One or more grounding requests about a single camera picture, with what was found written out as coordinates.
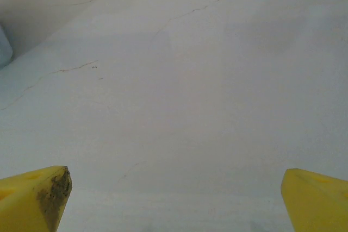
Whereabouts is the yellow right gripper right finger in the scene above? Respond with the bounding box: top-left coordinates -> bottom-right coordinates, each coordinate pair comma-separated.
280,168 -> 348,232

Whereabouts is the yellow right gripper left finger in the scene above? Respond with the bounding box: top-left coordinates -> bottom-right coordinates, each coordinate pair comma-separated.
0,165 -> 73,232

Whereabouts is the white plastic basket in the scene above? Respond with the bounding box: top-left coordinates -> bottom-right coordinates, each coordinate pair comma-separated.
0,24 -> 14,70

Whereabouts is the white table mat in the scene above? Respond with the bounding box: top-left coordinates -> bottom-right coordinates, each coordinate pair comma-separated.
0,0 -> 348,232

